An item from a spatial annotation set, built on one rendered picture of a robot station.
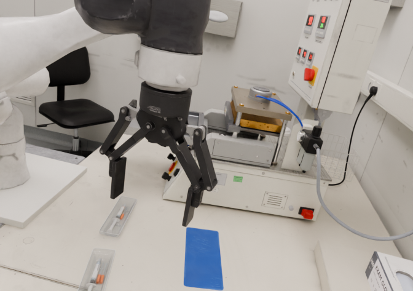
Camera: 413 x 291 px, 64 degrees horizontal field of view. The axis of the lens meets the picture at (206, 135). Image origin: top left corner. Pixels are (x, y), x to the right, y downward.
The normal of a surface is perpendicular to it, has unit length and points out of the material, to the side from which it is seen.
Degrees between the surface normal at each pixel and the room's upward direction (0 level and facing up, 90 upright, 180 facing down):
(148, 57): 89
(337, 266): 0
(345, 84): 90
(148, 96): 90
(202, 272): 0
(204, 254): 0
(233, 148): 90
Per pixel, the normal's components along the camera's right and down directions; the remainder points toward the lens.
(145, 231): 0.18, -0.92
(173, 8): 0.09, 0.36
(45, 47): 0.84, 0.09
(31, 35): 0.78, -0.19
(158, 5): -0.33, 0.25
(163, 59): -0.12, 0.34
